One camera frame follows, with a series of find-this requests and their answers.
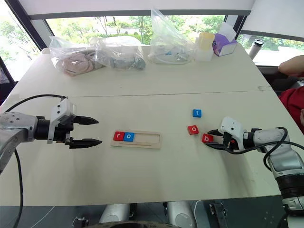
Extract purple and white box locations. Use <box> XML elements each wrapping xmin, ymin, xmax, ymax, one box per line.
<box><xmin>212</xmin><ymin>23</ymin><xmax>238</xmax><ymax>57</ymax></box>

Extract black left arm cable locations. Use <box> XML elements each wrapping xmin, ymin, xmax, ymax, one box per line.
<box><xmin>4</xmin><ymin>94</ymin><xmax>69</xmax><ymax>228</ymax></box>

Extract tall clear bag white items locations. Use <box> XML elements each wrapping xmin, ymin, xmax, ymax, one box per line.
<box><xmin>147</xmin><ymin>9</ymin><xmax>198</xmax><ymax>65</ymax></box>

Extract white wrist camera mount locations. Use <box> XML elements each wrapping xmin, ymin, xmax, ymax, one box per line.
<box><xmin>47</xmin><ymin>98</ymin><xmax>78</xmax><ymax>144</ymax></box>
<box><xmin>219</xmin><ymin>116</ymin><xmax>248</xmax><ymax>151</ymax></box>

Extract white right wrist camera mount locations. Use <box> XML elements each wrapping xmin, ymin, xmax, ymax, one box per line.
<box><xmin>219</xmin><ymin>116</ymin><xmax>248</xmax><ymax>151</ymax></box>

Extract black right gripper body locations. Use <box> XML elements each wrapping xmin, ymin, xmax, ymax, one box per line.
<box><xmin>222</xmin><ymin>132</ymin><xmax>238</xmax><ymax>152</ymax></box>

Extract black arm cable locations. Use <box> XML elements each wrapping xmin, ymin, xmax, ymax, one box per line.
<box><xmin>4</xmin><ymin>94</ymin><xmax>69</xmax><ymax>228</ymax></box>
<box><xmin>225</xmin><ymin>127</ymin><xmax>292</xmax><ymax>172</ymax></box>

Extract plastic bag with pink cloth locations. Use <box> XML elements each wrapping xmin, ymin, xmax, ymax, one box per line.
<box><xmin>48</xmin><ymin>35</ymin><xmax>106</xmax><ymax>77</ymax></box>

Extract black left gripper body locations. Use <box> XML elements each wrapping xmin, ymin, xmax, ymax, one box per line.
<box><xmin>54</xmin><ymin>114</ymin><xmax>77</xmax><ymax>145</ymax></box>

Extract red letter b block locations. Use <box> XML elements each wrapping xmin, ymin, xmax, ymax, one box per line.
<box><xmin>201</xmin><ymin>133</ymin><xmax>214</xmax><ymax>144</ymax></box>

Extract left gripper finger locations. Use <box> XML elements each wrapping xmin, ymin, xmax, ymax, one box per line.
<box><xmin>75</xmin><ymin>115</ymin><xmax>99</xmax><ymax>126</ymax></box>
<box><xmin>69</xmin><ymin>138</ymin><xmax>103</xmax><ymax>150</ymax></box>

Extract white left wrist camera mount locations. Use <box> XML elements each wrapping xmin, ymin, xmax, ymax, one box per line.
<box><xmin>47</xmin><ymin>98</ymin><xmax>78</xmax><ymax>144</ymax></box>

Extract person's red shirt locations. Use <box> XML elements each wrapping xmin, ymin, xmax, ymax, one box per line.
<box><xmin>279</xmin><ymin>86</ymin><xmax>304</xmax><ymax>134</ymax></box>

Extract red letter o block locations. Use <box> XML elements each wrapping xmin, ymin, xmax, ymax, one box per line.
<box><xmin>187</xmin><ymin>125</ymin><xmax>200</xmax><ymax>136</ymax></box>

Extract wooden letter tray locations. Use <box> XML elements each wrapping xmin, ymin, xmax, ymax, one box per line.
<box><xmin>110</xmin><ymin>130</ymin><xmax>162</xmax><ymax>150</ymax></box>

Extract translucent white container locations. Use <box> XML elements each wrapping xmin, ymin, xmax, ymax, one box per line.
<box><xmin>194</xmin><ymin>37</ymin><xmax>214</xmax><ymax>62</ymax></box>

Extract black metal bracket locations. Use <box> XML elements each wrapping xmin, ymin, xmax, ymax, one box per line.
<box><xmin>208</xmin><ymin>201</ymin><xmax>229</xmax><ymax>224</ymax></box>

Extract black mesh chair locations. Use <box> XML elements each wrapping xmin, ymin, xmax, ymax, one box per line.
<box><xmin>0</xmin><ymin>56</ymin><xmax>18</xmax><ymax>105</ymax></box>

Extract white tumbler with black lid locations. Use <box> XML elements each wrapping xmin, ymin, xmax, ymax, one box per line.
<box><xmin>249</xmin><ymin>39</ymin><xmax>265</xmax><ymax>59</ymax></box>

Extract silver rounded robot leg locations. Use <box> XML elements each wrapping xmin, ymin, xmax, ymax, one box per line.
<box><xmin>98</xmin><ymin>203</ymin><xmax>131</xmax><ymax>224</ymax></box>
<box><xmin>167</xmin><ymin>201</ymin><xmax>191</xmax><ymax>224</ymax></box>

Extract pale yellow cup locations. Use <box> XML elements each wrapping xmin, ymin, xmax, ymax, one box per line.
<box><xmin>199</xmin><ymin>32</ymin><xmax>215</xmax><ymax>51</ymax></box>

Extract white roller blind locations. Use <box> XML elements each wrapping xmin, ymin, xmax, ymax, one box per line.
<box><xmin>17</xmin><ymin>0</ymin><xmax>256</xmax><ymax>20</ymax></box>
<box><xmin>239</xmin><ymin>0</ymin><xmax>304</xmax><ymax>40</ymax></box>

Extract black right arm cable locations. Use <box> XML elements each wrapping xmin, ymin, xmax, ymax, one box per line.
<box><xmin>225</xmin><ymin>127</ymin><xmax>292</xmax><ymax>172</ymax></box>

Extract small black metal clamp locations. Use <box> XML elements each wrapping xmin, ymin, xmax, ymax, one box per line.
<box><xmin>72</xmin><ymin>216</ymin><xmax>90</xmax><ymax>228</ymax></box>

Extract plastic bag with grey items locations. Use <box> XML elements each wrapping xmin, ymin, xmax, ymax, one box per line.
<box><xmin>94</xmin><ymin>36</ymin><xmax>146</xmax><ymax>72</ymax></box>

